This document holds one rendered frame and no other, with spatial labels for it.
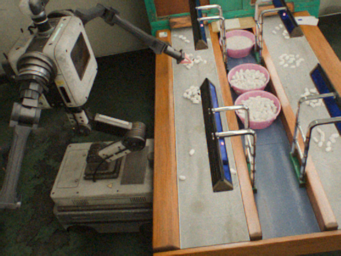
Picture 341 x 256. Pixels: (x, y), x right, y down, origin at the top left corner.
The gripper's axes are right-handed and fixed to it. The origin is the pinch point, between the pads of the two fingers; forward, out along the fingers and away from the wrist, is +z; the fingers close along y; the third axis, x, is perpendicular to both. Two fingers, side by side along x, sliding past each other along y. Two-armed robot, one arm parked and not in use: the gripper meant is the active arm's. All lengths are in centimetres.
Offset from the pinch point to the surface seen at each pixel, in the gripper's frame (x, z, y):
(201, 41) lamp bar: -27.1, -11.9, -21.5
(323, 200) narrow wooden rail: -31, 44, -111
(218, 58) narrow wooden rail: -9.2, 17.8, 7.1
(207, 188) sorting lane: 5, 7, -95
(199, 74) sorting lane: 2.2, 8.6, -4.7
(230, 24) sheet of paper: -20, 27, 47
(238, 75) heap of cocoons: -14.6, 27.5, -12.4
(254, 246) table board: -5, 21, -126
